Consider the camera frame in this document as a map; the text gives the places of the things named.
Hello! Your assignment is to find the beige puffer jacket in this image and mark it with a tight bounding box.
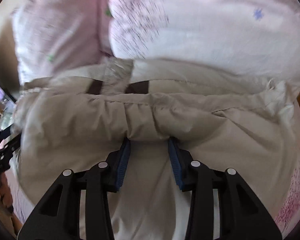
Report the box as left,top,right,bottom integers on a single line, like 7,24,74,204
14,59,300,239

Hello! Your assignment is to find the pink floral bed sheet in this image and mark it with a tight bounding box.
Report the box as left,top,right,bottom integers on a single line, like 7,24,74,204
274,161,300,239

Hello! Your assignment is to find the pink floral pillow left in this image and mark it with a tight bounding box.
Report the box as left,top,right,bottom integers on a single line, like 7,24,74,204
12,0,112,84

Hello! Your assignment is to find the pink floral pillow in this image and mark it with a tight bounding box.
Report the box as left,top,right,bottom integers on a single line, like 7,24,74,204
109,0,300,82
12,0,112,84

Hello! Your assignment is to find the pink floral pillow right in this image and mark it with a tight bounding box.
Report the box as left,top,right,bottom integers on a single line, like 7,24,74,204
109,0,300,82

